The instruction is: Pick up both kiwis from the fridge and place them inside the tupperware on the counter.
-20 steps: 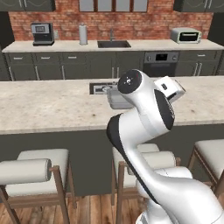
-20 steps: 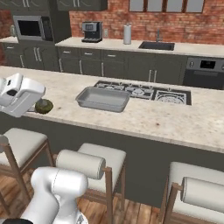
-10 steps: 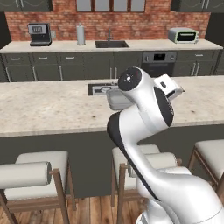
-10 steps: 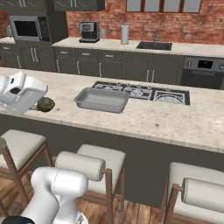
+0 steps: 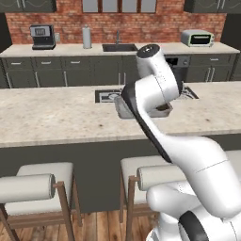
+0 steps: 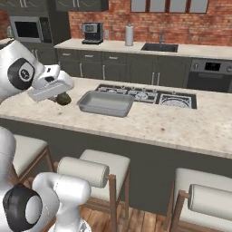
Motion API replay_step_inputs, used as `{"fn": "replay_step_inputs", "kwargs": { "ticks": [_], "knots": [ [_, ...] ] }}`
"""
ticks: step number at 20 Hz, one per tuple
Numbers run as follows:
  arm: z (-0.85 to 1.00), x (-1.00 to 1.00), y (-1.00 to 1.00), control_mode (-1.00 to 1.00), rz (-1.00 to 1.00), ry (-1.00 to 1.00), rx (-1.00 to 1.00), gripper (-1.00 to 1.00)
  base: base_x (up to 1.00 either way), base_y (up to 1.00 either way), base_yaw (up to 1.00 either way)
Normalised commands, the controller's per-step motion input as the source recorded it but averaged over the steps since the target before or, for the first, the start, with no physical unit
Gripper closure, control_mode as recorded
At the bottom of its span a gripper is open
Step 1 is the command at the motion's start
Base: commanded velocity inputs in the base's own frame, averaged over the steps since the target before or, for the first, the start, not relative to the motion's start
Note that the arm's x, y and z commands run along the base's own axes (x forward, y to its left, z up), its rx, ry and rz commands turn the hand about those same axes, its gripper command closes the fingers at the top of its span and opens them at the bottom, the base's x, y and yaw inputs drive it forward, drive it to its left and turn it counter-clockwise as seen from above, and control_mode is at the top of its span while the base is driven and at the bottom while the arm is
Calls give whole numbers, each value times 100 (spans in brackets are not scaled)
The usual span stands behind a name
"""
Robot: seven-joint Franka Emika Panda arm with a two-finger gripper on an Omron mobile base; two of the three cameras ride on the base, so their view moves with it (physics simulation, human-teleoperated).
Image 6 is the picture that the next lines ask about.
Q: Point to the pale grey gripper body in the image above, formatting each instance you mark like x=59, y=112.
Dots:
x=51, y=87

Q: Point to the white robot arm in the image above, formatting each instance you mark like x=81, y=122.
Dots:
x=18, y=72

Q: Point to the grey rectangular tupperware container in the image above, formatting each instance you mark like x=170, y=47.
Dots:
x=104, y=104

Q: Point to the dark green round fruit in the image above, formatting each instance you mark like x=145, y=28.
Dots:
x=63, y=99

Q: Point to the grey microwave oven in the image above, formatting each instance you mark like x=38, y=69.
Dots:
x=28, y=29

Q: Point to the white cushioned wooden stool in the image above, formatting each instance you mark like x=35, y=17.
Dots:
x=102, y=169
x=205, y=205
x=28, y=151

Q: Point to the black coffee machine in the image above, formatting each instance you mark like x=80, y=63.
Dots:
x=92, y=33

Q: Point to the dark grey base cupboards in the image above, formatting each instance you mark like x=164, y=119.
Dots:
x=136, y=68

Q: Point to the white paper towel roll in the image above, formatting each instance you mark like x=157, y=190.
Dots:
x=129, y=36

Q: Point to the black hob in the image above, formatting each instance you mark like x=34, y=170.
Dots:
x=145, y=95

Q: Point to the dark sink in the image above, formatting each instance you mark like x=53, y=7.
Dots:
x=159, y=47

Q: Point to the grey tap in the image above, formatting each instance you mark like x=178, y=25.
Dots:
x=162, y=37

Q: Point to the dark grey island base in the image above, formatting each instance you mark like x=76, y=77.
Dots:
x=151, y=169

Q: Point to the black oven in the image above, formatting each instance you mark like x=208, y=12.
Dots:
x=211, y=75

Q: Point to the white wall socket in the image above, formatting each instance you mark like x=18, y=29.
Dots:
x=107, y=34

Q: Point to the dark grey wall cupboards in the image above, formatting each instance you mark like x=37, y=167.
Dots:
x=87, y=4

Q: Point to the window with brown frame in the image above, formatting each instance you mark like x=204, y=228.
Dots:
x=169, y=5

